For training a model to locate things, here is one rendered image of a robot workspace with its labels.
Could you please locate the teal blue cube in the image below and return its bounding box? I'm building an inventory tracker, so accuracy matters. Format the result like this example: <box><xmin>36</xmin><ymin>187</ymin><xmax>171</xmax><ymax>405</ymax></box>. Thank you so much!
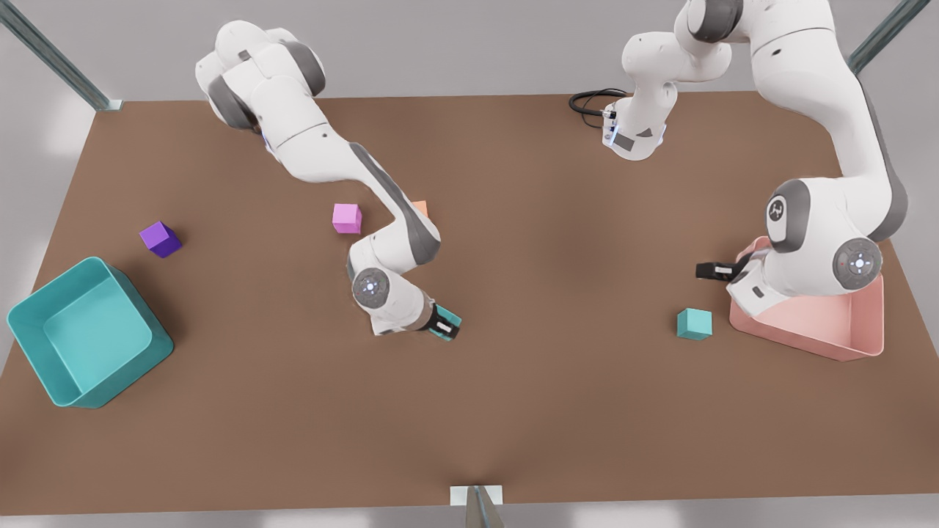
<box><xmin>676</xmin><ymin>308</ymin><xmax>713</xmax><ymax>341</ymax></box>
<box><xmin>430</xmin><ymin>308</ymin><xmax>463</xmax><ymax>342</ymax></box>

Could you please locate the silver frame post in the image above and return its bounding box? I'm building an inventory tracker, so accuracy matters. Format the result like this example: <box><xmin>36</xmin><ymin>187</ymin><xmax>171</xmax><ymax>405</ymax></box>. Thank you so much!
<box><xmin>450</xmin><ymin>485</ymin><xmax>505</xmax><ymax>528</ymax></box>
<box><xmin>0</xmin><ymin>0</ymin><xmax>123</xmax><ymax>111</ymax></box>
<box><xmin>848</xmin><ymin>0</ymin><xmax>931</xmax><ymax>74</ymax></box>

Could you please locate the pink square bin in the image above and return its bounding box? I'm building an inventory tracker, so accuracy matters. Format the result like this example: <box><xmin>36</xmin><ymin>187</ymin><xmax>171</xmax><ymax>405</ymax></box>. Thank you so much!
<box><xmin>728</xmin><ymin>236</ymin><xmax>885</xmax><ymax>362</ymax></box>

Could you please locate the black cable loop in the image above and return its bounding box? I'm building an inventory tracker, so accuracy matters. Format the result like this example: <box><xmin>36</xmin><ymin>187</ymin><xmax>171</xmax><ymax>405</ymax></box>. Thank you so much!
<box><xmin>569</xmin><ymin>89</ymin><xmax>629</xmax><ymax>131</ymax></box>

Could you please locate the purple cube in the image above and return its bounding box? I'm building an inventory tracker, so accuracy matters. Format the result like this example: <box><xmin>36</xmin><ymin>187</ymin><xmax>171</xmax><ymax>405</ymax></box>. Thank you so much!
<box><xmin>139</xmin><ymin>221</ymin><xmax>183</xmax><ymax>259</ymax></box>

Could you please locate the teal square bin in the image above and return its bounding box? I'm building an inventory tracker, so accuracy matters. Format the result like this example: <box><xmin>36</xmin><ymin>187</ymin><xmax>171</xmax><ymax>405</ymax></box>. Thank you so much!
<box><xmin>7</xmin><ymin>257</ymin><xmax>175</xmax><ymax>409</ymax></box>

